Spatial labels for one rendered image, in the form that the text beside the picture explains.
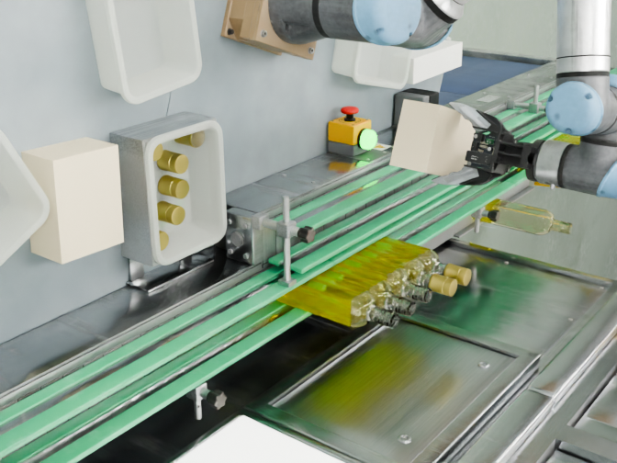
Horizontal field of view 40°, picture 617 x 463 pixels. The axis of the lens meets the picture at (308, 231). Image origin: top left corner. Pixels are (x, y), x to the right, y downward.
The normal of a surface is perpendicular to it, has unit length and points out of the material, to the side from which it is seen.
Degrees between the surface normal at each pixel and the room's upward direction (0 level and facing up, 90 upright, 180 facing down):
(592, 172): 90
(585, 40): 67
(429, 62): 0
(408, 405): 90
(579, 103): 92
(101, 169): 0
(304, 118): 0
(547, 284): 90
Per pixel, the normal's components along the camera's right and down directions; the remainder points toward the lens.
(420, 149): -0.57, -0.04
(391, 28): 0.70, 0.23
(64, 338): 0.00, -0.92
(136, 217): -0.61, 0.31
